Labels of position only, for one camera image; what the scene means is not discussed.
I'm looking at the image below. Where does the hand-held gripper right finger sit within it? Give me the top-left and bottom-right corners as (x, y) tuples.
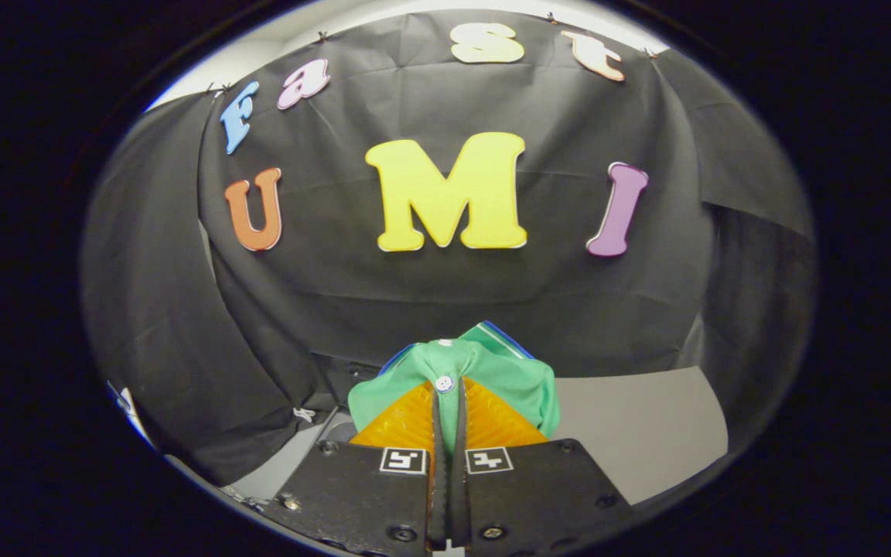
(449, 377), (633, 555)

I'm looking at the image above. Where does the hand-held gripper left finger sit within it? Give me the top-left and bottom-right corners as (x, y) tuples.
(264, 379), (450, 555)

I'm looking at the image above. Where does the dark grey washing machine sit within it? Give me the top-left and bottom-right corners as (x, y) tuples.
(225, 406), (353, 504)

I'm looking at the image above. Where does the green shirt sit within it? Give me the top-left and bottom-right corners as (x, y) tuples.
(347, 321), (562, 453)

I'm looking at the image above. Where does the grey cabinet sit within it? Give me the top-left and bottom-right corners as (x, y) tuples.
(554, 366), (729, 505)

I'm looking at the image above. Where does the black backdrop cloth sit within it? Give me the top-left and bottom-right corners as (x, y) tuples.
(78, 8), (818, 488)

